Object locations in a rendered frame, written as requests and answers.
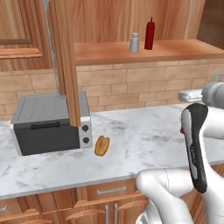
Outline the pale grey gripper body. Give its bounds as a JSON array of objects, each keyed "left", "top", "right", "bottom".
[{"left": 178, "top": 88, "right": 203, "bottom": 104}]

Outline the open wooden cabinet door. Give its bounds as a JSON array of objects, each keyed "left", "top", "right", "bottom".
[{"left": 47, "top": 0, "right": 82, "bottom": 128}]

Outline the wooden base cabinet door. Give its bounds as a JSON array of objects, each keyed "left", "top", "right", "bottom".
[
  {"left": 0, "top": 210, "right": 60, "bottom": 224},
  {"left": 57, "top": 199, "right": 113, "bottom": 224},
  {"left": 111, "top": 197, "right": 149, "bottom": 224}
]

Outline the closed wooden cabinet door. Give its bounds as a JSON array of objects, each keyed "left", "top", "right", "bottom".
[{"left": 0, "top": 0, "right": 54, "bottom": 73}]

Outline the red ketchup bottle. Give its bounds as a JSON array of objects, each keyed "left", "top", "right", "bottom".
[{"left": 143, "top": 17, "right": 156, "bottom": 51}]

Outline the grey salt shaker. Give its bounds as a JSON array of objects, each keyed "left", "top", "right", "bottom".
[{"left": 129, "top": 31, "right": 141, "bottom": 53}]

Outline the hot dog in bun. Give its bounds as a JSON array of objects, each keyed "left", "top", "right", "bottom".
[{"left": 94, "top": 135, "right": 111, "bottom": 158}]

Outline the wooden drawer front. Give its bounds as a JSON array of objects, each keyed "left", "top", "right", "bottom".
[
  {"left": 86, "top": 178, "right": 137, "bottom": 203},
  {"left": 0, "top": 197, "right": 20, "bottom": 218}
]

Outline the grey toaster oven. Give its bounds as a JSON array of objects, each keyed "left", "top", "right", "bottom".
[{"left": 9, "top": 90, "right": 94, "bottom": 157}]

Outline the wall power outlet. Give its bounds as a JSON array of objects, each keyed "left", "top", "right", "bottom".
[{"left": 212, "top": 73, "right": 224, "bottom": 83}]

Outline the open wooden wall cabinet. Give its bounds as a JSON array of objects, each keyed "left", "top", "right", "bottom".
[{"left": 69, "top": 0, "right": 224, "bottom": 67}]

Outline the black toaster oven handle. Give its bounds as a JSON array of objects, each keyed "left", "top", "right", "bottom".
[{"left": 30, "top": 121, "right": 62, "bottom": 130}]

